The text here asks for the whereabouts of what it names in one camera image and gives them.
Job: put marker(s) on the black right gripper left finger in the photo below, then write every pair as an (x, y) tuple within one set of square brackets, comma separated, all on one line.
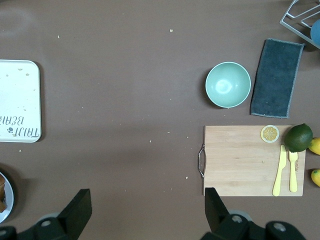
[(76, 212)]

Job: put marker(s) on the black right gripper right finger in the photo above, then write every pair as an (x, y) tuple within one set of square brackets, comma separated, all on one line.
[(217, 215)]

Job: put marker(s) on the white round plate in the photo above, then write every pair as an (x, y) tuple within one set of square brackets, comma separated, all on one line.
[(10, 197)]

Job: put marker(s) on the yellow plastic knife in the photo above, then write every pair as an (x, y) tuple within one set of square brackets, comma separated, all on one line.
[(280, 172)]

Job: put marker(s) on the yellow plastic fork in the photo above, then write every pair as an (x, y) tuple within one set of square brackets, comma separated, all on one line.
[(293, 177)]

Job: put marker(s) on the lemon slice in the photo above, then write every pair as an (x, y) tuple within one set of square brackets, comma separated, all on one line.
[(270, 133)]

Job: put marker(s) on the yellow lemon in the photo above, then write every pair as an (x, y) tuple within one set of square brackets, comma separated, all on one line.
[(316, 177), (315, 146)]

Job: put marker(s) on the dark green lime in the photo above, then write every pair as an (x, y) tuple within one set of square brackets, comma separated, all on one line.
[(298, 137)]

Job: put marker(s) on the cream bear-print tray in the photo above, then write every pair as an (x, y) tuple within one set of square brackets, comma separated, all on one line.
[(17, 100)]

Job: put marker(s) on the mint green bowl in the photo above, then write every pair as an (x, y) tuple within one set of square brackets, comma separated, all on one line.
[(228, 85)]

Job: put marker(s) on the dark grey cloth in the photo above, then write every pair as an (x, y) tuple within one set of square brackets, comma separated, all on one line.
[(275, 80)]

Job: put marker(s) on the blue dish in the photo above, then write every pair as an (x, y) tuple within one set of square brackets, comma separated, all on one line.
[(316, 32)]

